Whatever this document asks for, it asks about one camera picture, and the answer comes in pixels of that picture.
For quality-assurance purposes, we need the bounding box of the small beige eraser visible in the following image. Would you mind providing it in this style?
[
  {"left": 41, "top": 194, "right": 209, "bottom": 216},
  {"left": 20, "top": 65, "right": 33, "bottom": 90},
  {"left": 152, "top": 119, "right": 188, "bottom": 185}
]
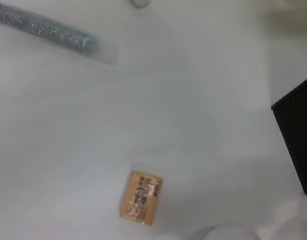
[{"left": 119, "top": 169, "right": 164, "bottom": 226}]

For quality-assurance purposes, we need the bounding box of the silver glitter pen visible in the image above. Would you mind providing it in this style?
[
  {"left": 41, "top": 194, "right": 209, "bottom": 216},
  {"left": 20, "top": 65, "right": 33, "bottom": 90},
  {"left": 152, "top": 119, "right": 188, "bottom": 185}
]
[{"left": 0, "top": 2, "right": 119, "bottom": 66}]

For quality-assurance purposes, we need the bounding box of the black mesh pen holder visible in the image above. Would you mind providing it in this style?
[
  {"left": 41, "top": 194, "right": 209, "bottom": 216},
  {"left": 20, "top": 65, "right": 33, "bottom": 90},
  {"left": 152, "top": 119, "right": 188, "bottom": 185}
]
[{"left": 270, "top": 73, "right": 307, "bottom": 195}]

